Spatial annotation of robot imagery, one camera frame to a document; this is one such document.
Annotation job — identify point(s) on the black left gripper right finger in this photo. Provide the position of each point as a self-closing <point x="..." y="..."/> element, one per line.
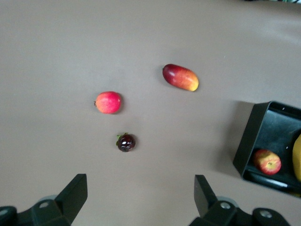
<point x="223" y="212"/>

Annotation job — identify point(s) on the red yellow apple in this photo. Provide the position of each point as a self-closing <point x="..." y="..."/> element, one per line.
<point x="268" y="162"/>

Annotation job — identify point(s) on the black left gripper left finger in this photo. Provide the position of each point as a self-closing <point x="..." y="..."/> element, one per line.
<point x="58" y="207"/>

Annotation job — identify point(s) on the black plastic box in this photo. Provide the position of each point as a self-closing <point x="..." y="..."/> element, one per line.
<point x="265" y="131"/>

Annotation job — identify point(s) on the red round pomegranate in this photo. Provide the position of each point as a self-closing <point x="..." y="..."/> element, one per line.
<point x="108" y="102"/>

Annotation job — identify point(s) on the yellow banana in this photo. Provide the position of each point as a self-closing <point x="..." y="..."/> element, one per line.
<point x="297" y="157"/>

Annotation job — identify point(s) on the red yellow mango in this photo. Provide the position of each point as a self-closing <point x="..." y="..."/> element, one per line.
<point x="181" y="77"/>

